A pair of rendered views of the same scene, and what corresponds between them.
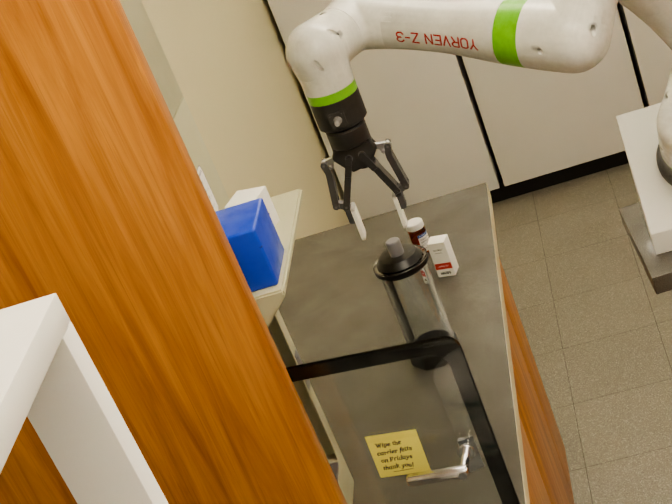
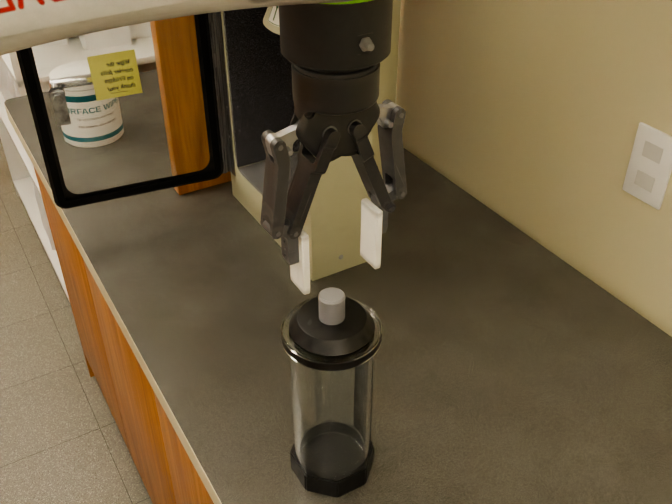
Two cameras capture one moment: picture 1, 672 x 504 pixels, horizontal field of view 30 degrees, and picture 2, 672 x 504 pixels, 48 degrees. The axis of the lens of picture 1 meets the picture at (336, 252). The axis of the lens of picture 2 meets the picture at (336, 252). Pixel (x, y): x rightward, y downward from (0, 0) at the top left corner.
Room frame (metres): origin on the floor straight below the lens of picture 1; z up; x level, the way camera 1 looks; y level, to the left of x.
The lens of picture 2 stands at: (2.57, -0.52, 1.70)
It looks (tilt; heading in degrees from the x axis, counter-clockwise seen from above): 36 degrees down; 136
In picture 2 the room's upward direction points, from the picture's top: straight up
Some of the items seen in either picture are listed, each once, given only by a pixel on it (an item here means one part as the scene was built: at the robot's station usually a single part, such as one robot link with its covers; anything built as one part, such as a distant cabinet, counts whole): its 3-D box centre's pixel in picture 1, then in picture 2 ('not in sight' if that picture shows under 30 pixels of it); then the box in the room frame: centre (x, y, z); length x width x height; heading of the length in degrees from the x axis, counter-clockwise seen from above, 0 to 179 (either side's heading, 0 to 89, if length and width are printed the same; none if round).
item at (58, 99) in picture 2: not in sight; (60, 107); (1.46, -0.07, 1.18); 0.02 x 0.02 x 0.06; 69
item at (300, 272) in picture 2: (399, 209); (299, 258); (2.13, -0.14, 1.27); 0.03 x 0.01 x 0.07; 166
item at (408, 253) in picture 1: (397, 254); (331, 318); (2.14, -0.11, 1.18); 0.09 x 0.09 x 0.07
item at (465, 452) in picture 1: (440, 467); not in sight; (1.43, -0.02, 1.20); 0.10 x 0.05 x 0.03; 69
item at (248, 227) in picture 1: (236, 250); not in sight; (1.59, 0.13, 1.55); 0.10 x 0.10 x 0.09; 77
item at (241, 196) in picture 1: (252, 213); not in sight; (1.72, 0.09, 1.54); 0.05 x 0.05 x 0.06; 60
